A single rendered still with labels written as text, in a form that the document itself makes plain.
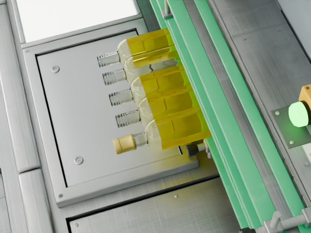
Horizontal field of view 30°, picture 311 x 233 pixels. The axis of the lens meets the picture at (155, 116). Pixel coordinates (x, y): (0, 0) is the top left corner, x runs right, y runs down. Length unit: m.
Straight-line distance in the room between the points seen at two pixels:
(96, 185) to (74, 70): 0.34
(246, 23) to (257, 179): 0.35
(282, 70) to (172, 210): 0.42
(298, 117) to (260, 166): 0.11
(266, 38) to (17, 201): 0.67
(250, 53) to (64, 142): 0.51
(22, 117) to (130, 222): 0.38
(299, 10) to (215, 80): 0.21
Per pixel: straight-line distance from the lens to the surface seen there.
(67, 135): 1.42
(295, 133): 1.08
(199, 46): 1.20
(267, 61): 1.16
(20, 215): 1.37
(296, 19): 1.20
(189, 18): 1.25
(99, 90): 1.47
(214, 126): 1.18
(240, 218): 1.19
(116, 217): 1.34
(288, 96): 1.12
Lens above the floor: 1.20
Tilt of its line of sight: 6 degrees down
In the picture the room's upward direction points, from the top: 106 degrees counter-clockwise
